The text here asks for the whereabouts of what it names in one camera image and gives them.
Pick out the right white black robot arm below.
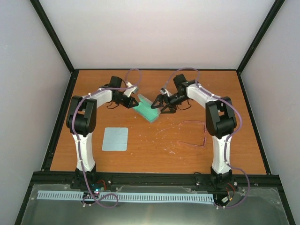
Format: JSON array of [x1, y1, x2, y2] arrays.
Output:
[[151, 74, 237, 189]]

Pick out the metal base plate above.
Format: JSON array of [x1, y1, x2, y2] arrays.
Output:
[[22, 185, 288, 225]]

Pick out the black aluminium frame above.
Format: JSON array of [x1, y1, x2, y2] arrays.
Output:
[[15, 0, 284, 225]]

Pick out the grey felt glasses case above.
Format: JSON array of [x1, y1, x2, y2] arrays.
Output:
[[133, 94, 160, 123]]

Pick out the purple cable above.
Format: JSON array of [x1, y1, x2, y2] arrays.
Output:
[[72, 68, 120, 210], [160, 67, 250, 209]]

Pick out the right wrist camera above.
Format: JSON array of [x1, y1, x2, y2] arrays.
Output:
[[160, 88, 171, 96]]

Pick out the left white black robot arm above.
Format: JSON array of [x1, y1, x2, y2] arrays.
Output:
[[66, 76, 139, 189]]

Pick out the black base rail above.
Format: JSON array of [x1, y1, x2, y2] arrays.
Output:
[[30, 171, 281, 190]]

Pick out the light blue cleaning cloth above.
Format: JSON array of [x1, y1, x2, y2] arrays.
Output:
[[102, 127, 128, 151]]

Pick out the pink transparent sunglasses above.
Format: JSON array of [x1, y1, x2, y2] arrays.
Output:
[[177, 120, 207, 149]]

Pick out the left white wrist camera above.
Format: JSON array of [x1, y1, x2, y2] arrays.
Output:
[[123, 81, 138, 97]]

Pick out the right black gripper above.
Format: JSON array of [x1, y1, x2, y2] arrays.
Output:
[[151, 92, 189, 113]]

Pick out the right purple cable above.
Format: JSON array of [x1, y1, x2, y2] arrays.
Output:
[[160, 67, 250, 209]]

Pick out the light blue slotted cable duct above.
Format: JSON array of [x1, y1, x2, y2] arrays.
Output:
[[36, 190, 214, 204]]

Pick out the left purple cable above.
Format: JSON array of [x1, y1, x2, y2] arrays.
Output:
[[72, 68, 120, 210]]

